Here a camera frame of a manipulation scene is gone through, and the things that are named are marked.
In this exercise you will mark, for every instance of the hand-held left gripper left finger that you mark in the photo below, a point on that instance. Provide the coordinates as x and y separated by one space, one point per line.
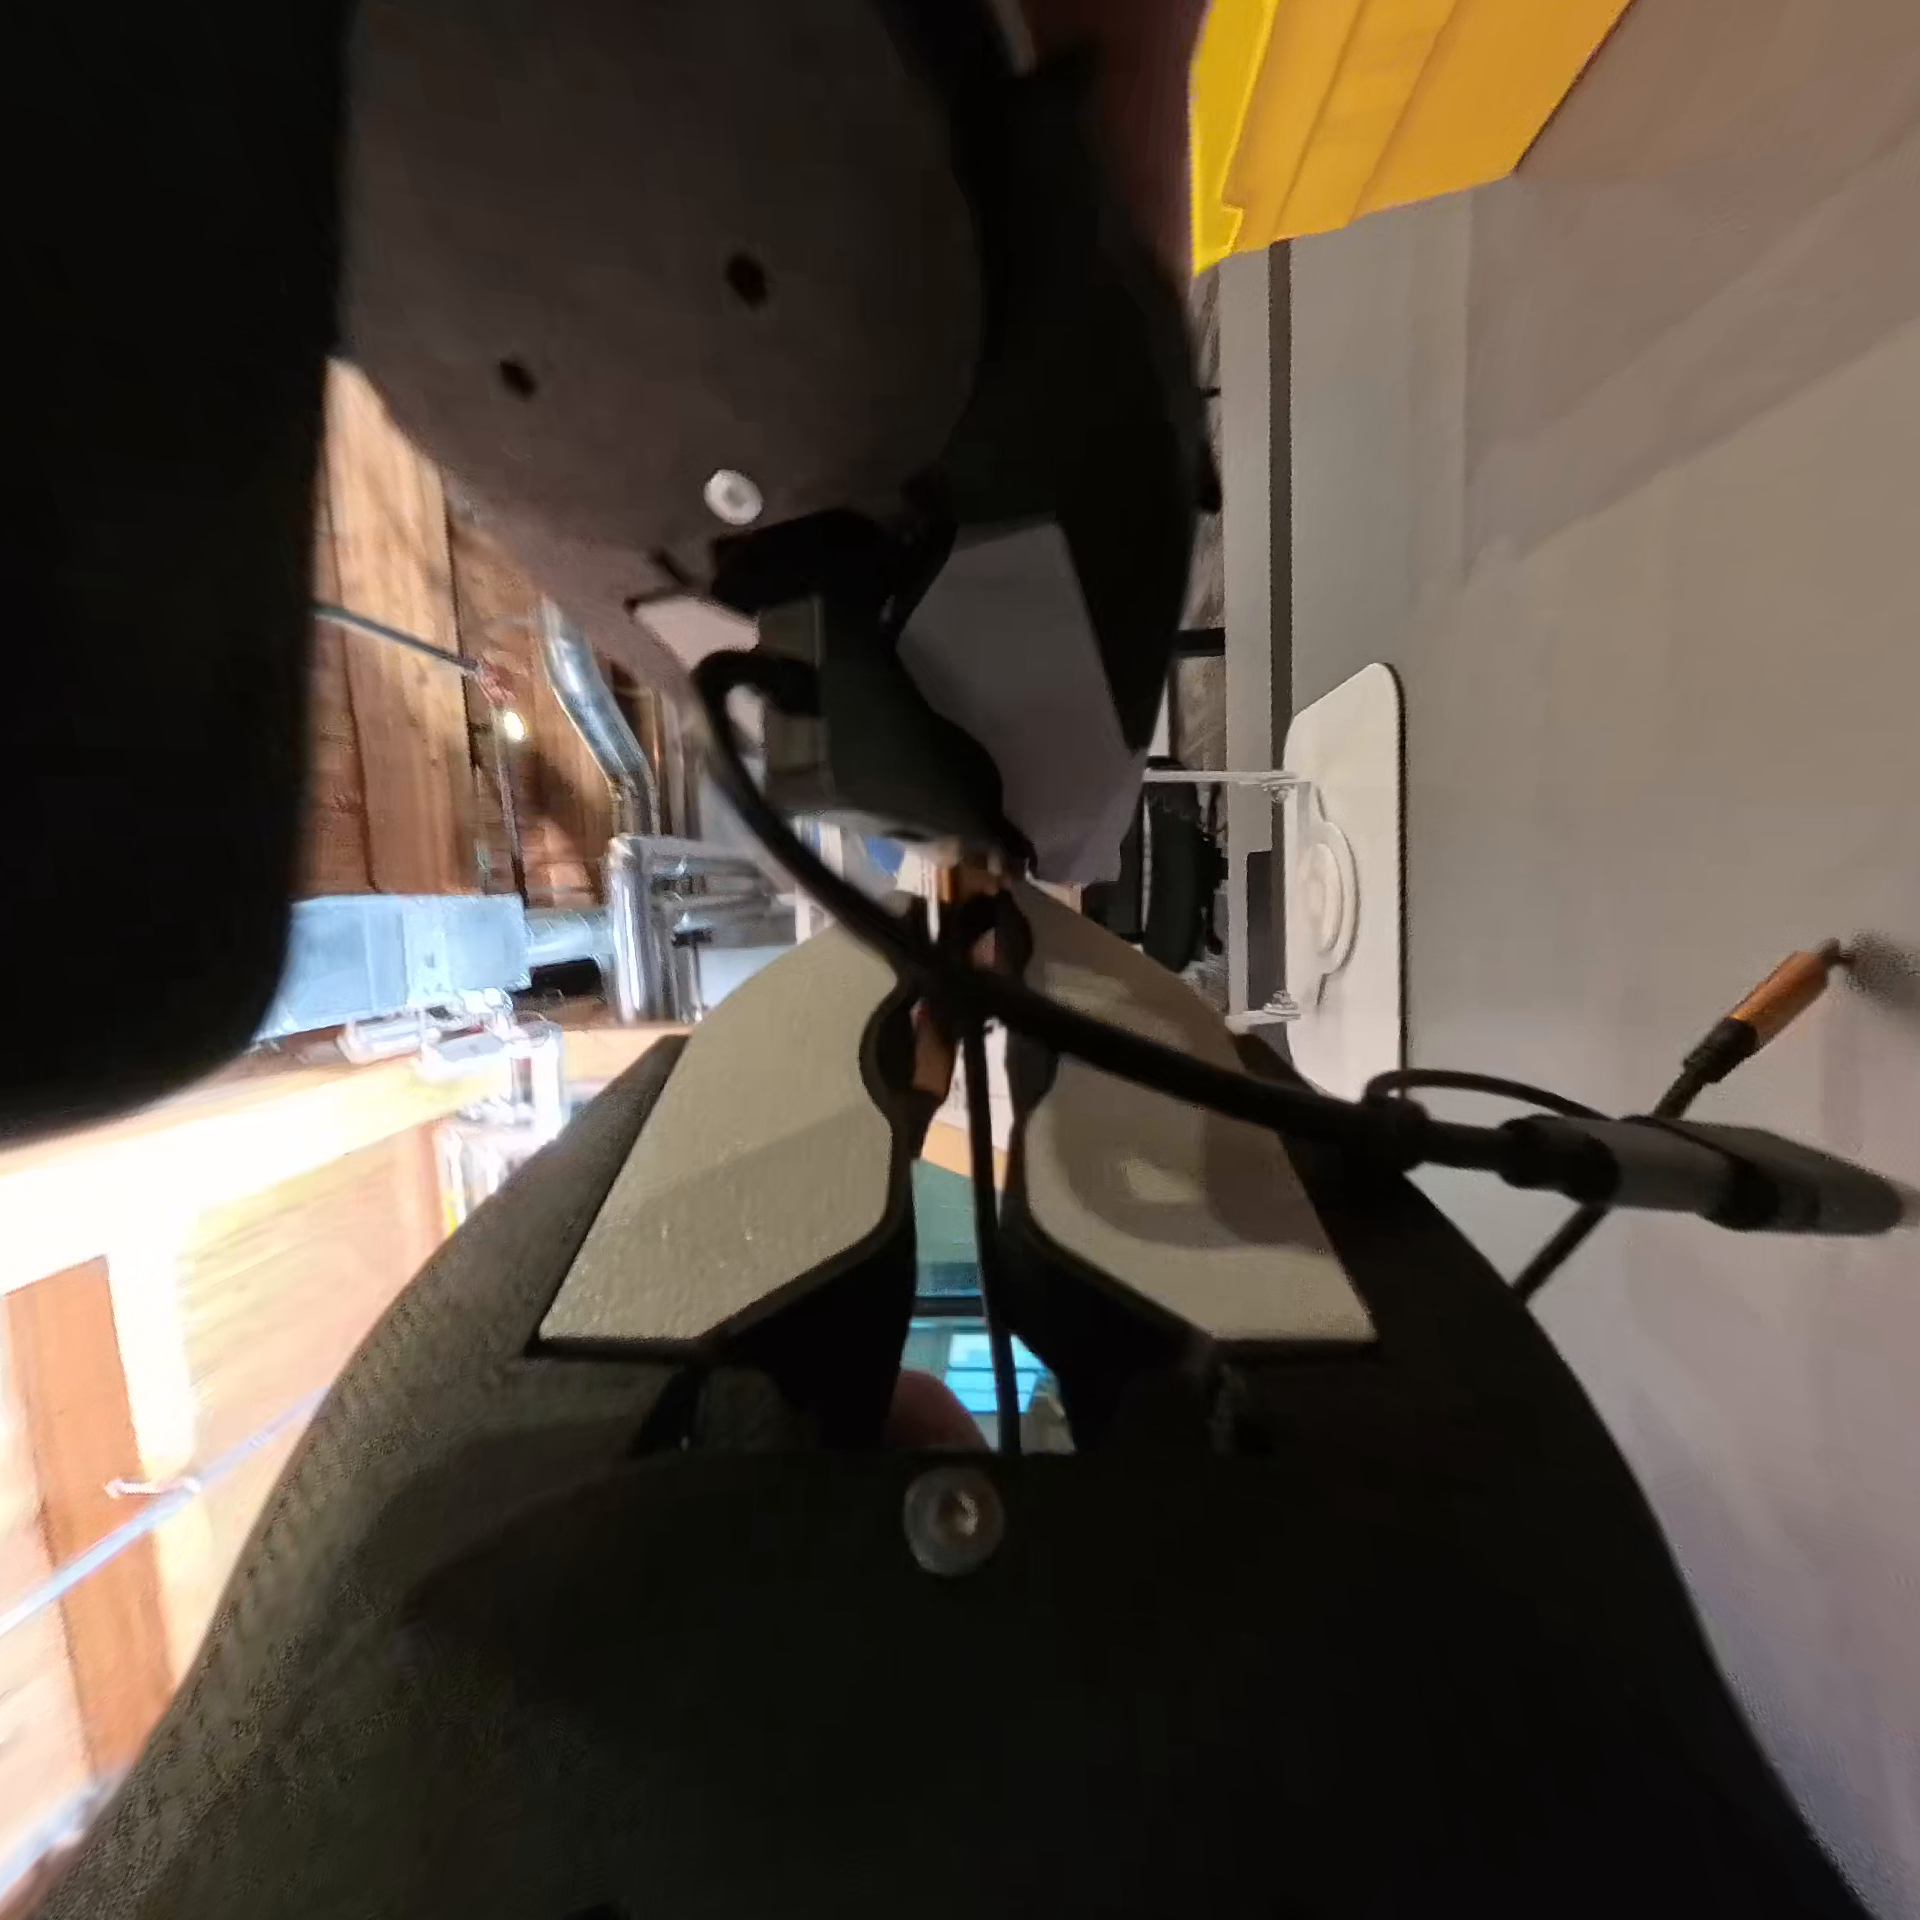
734 1156

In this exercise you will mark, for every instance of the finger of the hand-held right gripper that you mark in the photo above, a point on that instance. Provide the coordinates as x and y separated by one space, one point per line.
682 623
1035 690

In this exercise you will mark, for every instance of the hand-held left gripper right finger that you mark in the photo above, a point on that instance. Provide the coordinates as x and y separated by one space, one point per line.
1184 1170

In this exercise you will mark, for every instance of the person's left hand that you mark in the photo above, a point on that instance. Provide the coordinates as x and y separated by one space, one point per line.
938 1418

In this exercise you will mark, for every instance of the white rounded plate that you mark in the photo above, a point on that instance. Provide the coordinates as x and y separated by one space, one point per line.
1358 901

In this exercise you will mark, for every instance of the yellow plastic bin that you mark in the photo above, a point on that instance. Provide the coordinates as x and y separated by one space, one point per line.
1348 106

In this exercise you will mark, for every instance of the silver duct pipe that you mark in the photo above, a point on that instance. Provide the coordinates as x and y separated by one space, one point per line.
592 705

